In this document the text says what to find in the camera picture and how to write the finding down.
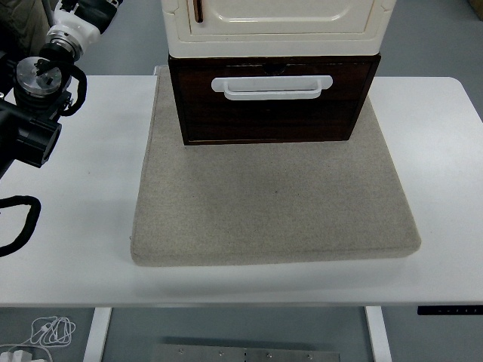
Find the person's leg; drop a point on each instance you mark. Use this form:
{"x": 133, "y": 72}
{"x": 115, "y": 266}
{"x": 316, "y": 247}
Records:
{"x": 34, "y": 26}

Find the dark brown wooden drawer housing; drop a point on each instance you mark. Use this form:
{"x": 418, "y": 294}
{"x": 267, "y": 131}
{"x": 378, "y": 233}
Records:
{"x": 175, "y": 98}

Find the white power adapter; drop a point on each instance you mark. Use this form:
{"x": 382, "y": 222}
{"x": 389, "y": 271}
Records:
{"x": 17, "y": 356}

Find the white table leg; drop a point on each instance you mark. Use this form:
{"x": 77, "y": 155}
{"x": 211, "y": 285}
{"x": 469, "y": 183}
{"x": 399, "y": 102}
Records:
{"x": 379, "y": 335}
{"x": 96, "y": 335}

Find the black table control panel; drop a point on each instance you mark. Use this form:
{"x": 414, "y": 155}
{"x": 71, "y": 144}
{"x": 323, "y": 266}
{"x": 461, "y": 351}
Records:
{"x": 449, "y": 310}

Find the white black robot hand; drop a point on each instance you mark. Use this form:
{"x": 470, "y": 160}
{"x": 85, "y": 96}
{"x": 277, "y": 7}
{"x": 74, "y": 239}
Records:
{"x": 75, "y": 28}

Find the cardboard box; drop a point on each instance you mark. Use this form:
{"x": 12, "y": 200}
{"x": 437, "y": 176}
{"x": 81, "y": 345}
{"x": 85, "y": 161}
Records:
{"x": 477, "y": 7}

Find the grey fabric mat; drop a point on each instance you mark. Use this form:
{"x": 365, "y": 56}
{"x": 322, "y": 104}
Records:
{"x": 271, "y": 211}

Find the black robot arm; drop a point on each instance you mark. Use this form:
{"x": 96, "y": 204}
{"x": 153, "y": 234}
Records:
{"x": 35, "y": 135}

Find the cream plastic cabinet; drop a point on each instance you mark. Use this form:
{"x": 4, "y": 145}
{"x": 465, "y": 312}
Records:
{"x": 271, "y": 45}

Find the grey metal plate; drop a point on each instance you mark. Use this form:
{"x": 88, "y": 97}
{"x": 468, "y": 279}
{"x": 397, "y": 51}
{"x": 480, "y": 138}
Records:
{"x": 245, "y": 354}

